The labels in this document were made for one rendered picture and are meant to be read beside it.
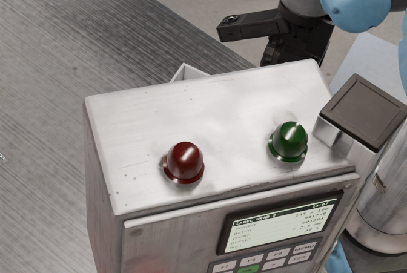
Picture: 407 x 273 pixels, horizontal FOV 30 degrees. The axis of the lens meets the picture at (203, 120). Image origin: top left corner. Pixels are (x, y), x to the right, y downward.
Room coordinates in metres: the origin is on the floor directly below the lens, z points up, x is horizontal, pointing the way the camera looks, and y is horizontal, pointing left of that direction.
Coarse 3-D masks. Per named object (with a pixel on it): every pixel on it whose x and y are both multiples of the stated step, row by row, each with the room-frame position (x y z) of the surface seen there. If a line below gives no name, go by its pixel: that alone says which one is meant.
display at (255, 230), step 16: (336, 192) 0.27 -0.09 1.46; (256, 208) 0.25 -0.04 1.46; (272, 208) 0.25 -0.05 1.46; (288, 208) 0.25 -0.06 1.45; (304, 208) 0.26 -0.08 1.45; (320, 208) 0.26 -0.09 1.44; (224, 224) 0.24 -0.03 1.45; (240, 224) 0.24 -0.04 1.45; (256, 224) 0.24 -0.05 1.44; (272, 224) 0.25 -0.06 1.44; (288, 224) 0.25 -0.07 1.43; (304, 224) 0.26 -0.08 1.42; (320, 224) 0.27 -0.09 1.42; (224, 240) 0.23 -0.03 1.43; (240, 240) 0.24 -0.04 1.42; (256, 240) 0.24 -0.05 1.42; (272, 240) 0.25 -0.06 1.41
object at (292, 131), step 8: (280, 128) 0.28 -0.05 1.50; (288, 128) 0.28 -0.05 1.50; (296, 128) 0.28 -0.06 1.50; (304, 128) 0.29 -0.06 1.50; (272, 136) 0.29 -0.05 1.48; (280, 136) 0.28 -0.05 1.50; (288, 136) 0.28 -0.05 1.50; (296, 136) 0.28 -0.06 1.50; (304, 136) 0.28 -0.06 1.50; (272, 144) 0.28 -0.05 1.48; (280, 144) 0.27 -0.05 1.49; (288, 144) 0.27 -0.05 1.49; (296, 144) 0.27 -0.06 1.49; (304, 144) 0.28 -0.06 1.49; (272, 152) 0.28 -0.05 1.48; (280, 152) 0.27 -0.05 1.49; (288, 152) 0.27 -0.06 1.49; (296, 152) 0.27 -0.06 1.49; (304, 152) 0.28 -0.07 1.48; (280, 160) 0.27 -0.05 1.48; (288, 160) 0.27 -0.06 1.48; (296, 160) 0.27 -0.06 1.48
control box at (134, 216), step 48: (96, 96) 0.30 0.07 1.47; (144, 96) 0.30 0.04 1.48; (192, 96) 0.31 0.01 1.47; (240, 96) 0.32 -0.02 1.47; (288, 96) 0.33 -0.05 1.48; (96, 144) 0.26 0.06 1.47; (144, 144) 0.27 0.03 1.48; (240, 144) 0.28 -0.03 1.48; (336, 144) 0.29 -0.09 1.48; (96, 192) 0.25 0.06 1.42; (144, 192) 0.23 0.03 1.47; (192, 192) 0.24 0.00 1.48; (240, 192) 0.25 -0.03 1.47; (288, 192) 0.25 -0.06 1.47; (96, 240) 0.26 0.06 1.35; (144, 240) 0.21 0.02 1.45; (192, 240) 0.23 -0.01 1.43; (288, 240) 0.26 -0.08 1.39
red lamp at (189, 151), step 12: (180, 144) 0.26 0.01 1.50; (192, 144) 0.26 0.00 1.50; (168, 156) 0.25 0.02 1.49; (180, 156) 0.25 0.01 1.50; (192, 156) 0.25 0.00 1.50; (168, 168) 0.25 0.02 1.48; (180, 168) 0.24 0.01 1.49; (192, 168) 0.24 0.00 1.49; (204, 168) 0.25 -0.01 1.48; (168, 180) 0.24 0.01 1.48; (180, 180) 0.24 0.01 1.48; (192, 180) 0.24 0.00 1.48
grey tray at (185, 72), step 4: (184, 64) 0.78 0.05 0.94; (180, 68) 0.77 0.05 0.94; (184, 68) 0.78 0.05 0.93; (188, 68) 0.78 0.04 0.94; (192, 68) 0.78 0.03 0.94; (176, 72) 0.76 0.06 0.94; (180, 72) 0.77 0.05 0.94; (184, 72) 0.78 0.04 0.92; (188, 72) 0.78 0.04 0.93; (192, 72) 0.78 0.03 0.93; (196, 72) 0.77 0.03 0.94; (200, 72) 0.77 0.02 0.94; (176, 76) 0.76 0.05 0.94; (180, 76) 0.77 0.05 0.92; (184, 76) 0.78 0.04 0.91; (188, 76) 0.78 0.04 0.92; (192, 76) 0.78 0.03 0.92; (196, 76) 0.77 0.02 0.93; (200, 76) 0.77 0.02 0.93; (204, 76) 0.77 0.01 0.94; (172, 80) 0.75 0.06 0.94; (176, 80) 0.76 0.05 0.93; (180, 80) 0.77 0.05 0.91
